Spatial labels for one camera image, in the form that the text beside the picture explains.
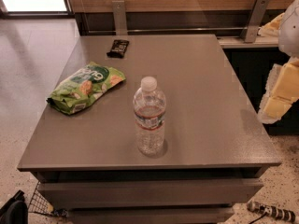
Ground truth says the lower grey drawer front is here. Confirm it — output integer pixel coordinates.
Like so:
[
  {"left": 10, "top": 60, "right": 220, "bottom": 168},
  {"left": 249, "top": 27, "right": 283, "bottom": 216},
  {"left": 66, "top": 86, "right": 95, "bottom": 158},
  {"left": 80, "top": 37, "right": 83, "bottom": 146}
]
[{"left": 68, "top": 207, "right": 234, "bottom": 224}]

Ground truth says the black rxbar chocolate bar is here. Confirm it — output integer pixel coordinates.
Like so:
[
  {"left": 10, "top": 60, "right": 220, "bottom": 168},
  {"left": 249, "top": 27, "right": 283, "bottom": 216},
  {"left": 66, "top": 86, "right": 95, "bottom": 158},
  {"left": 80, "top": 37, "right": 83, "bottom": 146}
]
[{"left": 107, "top": 39, "right": 129, "bottom": 59}]

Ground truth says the right metal wall bracket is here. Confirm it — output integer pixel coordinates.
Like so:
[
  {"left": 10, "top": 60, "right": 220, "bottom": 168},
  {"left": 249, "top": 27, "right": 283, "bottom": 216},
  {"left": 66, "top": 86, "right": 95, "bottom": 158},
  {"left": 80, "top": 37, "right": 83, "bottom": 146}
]
[{"left": 240, "top": 0, "right": 270, "bottom": 43}]

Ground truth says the black wire mesh basket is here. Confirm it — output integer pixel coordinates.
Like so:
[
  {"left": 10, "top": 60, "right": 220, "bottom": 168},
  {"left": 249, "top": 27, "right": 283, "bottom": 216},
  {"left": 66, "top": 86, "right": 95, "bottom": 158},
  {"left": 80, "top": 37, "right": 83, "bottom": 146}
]
[{"left": 28, "top": 183, "right": 68, "bottom": 217}]

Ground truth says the metal wall bracket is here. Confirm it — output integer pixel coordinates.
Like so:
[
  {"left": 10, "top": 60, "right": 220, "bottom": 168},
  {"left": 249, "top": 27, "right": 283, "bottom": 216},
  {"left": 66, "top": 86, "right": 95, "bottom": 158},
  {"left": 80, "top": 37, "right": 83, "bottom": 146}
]
[
  {"left": 112, "top": 0, "right": 128, "bottom": 35},
  {"left": 240, "top": 0, "right": 270, "bottom": 43}
]

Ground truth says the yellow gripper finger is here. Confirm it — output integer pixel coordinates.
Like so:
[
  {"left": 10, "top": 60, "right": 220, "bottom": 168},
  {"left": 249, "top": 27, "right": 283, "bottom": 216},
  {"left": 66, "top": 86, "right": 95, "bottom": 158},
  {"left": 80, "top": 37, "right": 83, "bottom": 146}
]
[
  {"left": 258, "top": 13, "right": 284, "bottom": 37},
  {"left": 258, "top": 57, "right": 299, "bottom": 124}
]

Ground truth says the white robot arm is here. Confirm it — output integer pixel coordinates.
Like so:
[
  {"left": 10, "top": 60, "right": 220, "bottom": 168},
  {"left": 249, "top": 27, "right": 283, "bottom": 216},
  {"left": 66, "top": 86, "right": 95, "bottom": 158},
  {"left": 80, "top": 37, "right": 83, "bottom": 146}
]
[{"left": 258, "top": 0, "right": 299, "bottom": 124}]

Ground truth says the grey drawer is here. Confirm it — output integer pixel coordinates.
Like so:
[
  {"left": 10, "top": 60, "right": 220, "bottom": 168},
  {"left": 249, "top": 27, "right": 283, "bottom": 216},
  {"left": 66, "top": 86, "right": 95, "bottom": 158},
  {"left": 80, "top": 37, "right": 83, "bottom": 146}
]
[
  {"left": 38, "top": 178, "right": 263, "bottom": 209},
  {"left": 68, "top": 207, "right": 234, "bottom": 224}
]

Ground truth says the black white striped handle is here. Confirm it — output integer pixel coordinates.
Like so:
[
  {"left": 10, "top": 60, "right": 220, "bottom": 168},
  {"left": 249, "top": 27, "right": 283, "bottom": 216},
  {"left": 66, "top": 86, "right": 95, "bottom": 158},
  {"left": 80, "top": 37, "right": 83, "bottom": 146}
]
[{"left": 247, "top": 201, "right": 299, "bottom": 224}]

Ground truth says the clear plastic water bottle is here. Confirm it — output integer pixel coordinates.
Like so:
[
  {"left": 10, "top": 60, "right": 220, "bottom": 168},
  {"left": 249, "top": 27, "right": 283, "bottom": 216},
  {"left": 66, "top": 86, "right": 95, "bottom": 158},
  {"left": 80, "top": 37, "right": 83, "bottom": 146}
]
[{"left": 133, "top": 77, "right": 166, "bottom": 156}]

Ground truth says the upper grey drawer front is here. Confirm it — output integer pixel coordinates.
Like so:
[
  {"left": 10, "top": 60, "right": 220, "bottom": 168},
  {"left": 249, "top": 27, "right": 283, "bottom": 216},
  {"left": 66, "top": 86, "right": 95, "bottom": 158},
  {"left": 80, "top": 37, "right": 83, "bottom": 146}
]
[{"left": 38, "top": 178, "right": 263, "bottom": 209}]

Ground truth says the green snack bag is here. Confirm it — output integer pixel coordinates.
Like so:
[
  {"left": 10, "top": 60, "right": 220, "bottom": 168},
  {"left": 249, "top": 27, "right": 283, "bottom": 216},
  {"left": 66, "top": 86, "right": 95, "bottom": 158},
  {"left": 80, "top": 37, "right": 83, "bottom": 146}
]
[{"left": 47, "top": 62, "right": 126, "bottom": 115}]

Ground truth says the left metal wall bracket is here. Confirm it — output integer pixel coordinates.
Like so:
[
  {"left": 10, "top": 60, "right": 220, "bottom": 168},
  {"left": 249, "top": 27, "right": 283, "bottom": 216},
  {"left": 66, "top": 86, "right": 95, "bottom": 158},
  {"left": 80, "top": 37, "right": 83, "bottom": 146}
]
[{"left": 112, "top": 0, "right": 128, "bottom": 35}]

